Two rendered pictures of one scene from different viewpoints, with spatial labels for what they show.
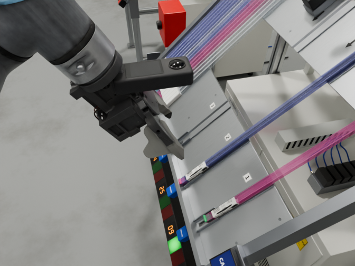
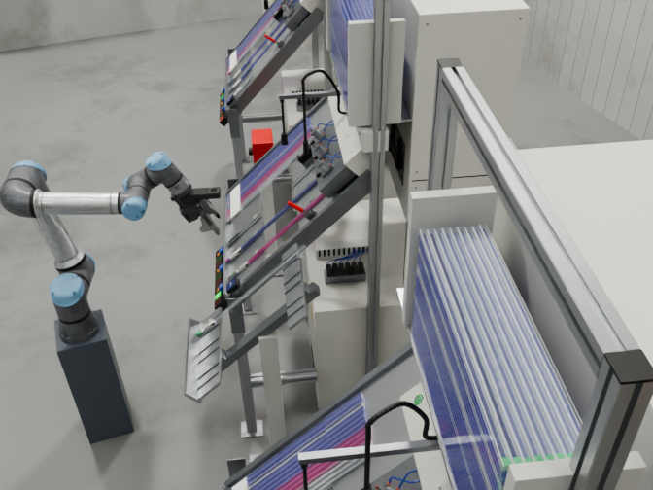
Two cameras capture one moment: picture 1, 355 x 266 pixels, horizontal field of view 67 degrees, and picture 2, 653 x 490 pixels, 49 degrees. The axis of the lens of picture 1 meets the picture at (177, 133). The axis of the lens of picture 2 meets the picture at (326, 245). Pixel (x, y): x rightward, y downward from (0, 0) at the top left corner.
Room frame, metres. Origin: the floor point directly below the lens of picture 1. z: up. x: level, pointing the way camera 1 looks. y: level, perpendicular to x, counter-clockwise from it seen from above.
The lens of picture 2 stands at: (-1.68, -0.68, 2.44)
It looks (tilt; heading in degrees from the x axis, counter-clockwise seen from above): 38 degrees down; 8
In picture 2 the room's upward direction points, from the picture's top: 1 degrees counter-clockwise
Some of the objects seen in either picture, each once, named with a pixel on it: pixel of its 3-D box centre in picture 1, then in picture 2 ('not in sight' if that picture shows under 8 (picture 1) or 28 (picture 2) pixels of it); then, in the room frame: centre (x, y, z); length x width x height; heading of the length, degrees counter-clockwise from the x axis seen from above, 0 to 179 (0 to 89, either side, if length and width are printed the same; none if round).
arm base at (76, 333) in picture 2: not in sight; (76, 320); (0.10, 0.52, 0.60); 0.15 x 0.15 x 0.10
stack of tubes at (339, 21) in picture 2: not in sight; (359, 44); (0.54, -0.49, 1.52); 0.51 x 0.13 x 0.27; 13
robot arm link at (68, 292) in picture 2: not in sight; (69, 296); (0.11, 0.52, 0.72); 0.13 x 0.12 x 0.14; 11
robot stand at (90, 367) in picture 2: not in sight; (95, 378); (0.10, 0.52, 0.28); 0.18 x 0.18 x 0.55; 27
